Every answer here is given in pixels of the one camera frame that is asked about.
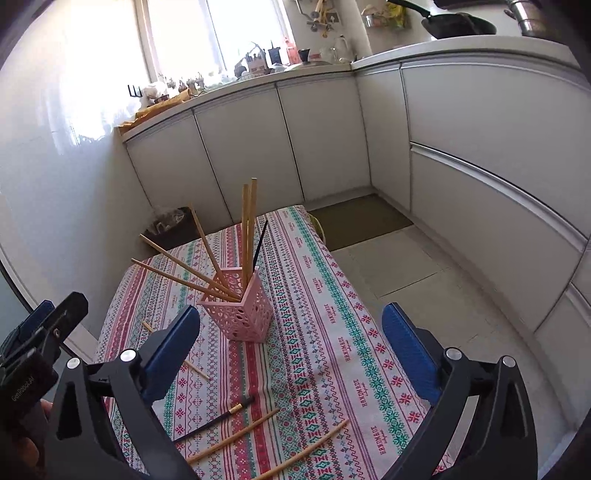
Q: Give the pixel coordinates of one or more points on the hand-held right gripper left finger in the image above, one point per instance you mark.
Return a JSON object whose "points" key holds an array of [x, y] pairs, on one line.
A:
{"points": [[178, 341]]}

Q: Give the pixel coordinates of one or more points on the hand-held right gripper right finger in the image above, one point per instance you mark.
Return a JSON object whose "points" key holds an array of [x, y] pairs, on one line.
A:
{"points": [[408, 344]]}

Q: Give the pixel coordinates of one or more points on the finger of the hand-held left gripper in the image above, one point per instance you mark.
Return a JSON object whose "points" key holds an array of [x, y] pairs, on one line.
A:
{"points": [[39, 314], [64, 314]]}

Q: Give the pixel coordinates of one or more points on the tan bamboo chopstick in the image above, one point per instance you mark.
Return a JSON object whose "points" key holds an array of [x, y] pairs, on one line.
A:
{"points": [[304, 449], [184, 263], [196, 370], [184, 279], [231, 436], [207, 242]]}

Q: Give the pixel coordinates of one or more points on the pink perforated utensil holder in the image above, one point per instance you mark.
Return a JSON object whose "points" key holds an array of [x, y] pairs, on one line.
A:
{"points": [[249, 318]]}

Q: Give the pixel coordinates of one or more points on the black chopstick gold band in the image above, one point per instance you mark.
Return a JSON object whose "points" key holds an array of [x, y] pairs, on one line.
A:
{"points": [[212, 421], [261, 244]]}

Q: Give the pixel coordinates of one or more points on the person's left hand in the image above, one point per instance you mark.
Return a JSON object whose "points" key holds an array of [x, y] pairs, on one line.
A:
{"points": [[45, 407]]}

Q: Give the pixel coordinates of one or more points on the striped patterned tablecloth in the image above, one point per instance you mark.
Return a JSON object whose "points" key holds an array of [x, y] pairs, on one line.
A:
{"points": [[323, 323]]}

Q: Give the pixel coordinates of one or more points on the dark brown trash bin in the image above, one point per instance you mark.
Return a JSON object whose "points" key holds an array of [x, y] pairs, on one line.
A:
{"points": [[168, 230]]}

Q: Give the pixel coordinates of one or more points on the olive floor mat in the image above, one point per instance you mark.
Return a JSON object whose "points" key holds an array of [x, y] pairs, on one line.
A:
{"points": [[360, 221]]}

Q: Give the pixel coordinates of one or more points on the white kitchen counter cabinets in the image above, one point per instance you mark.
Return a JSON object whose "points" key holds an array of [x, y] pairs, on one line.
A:
{"points": [[461, 138]]}

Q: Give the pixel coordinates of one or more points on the yellow cloth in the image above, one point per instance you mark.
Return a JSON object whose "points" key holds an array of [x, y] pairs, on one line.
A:
{"points": [[161, 104]]}

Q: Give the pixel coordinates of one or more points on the beige utensil basket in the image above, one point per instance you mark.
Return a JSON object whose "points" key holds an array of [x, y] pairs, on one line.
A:
{"points": [[256, 62]]}

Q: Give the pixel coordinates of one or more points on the dark knife block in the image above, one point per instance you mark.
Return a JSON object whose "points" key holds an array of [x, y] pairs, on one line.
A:
{"points": [[275, 54]]}

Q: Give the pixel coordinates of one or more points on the kitchen window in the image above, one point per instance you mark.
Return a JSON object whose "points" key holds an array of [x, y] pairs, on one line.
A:
{"points": [[207, 32]]}

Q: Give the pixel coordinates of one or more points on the red bottle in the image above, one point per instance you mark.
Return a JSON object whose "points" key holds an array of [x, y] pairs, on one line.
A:
{"points": [[291, 50]]}

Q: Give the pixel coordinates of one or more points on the black wok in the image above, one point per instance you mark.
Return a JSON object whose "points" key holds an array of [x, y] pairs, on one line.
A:
{"points": [[457, 23]]}

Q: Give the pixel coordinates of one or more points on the hanging steel cup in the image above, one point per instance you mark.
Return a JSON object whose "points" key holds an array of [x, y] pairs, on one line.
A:
{"points": [[369, 21]]}

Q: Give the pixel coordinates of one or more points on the yellow hanging bag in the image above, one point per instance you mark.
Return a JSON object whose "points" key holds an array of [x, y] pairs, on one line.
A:
{"points": [[392, 16]]}

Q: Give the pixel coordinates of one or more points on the water heater pipes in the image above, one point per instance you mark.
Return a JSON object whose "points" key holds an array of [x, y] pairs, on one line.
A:
{"points": [[321, 18]]}

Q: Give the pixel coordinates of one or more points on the stainless steel pot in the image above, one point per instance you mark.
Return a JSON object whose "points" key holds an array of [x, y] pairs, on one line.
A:
{"points": [[535, 18]]}

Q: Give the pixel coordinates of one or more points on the black wall hook rack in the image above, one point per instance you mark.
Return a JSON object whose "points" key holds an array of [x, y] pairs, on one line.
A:
{"points": [[135, 92]]}

